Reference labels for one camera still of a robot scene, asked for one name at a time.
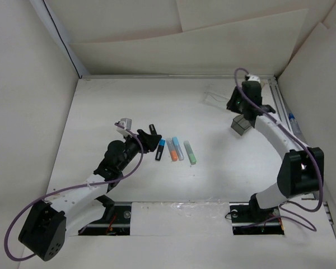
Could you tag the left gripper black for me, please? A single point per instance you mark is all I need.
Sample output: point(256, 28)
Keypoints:
point(148, 141)

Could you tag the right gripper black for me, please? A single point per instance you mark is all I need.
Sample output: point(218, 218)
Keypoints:
point(231, 103)

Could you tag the clear spray bottle blue cap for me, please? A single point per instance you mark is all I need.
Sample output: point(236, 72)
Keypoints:
point(294, 124)

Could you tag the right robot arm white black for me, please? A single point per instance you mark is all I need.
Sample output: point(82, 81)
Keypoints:
point(302, 167)

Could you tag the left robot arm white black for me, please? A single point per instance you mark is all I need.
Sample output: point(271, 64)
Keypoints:
point(48, 223)

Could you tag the black blue highlighter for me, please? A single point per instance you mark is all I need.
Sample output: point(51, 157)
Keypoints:
point(160, 150)

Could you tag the dark grey transparent container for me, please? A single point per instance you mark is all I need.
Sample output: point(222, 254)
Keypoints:
point(240, 125)

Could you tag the clear plastic container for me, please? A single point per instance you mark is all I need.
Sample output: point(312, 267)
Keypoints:
point(214, 98)

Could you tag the orange highlighter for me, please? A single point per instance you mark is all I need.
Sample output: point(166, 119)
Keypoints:
point(172, 150)

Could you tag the light blue highlighter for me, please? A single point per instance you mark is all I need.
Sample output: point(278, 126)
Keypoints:
point(178, 148)

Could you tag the green highlighter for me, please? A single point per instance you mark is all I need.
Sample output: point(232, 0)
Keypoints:
point(190, 153)

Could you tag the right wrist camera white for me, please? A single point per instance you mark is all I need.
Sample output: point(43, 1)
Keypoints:
point(252, 77)

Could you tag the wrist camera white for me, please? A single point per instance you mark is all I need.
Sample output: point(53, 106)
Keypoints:
point(252, 77)
point(123, 125)

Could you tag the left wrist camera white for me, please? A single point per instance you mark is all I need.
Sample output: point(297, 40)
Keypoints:
point(123, 125)

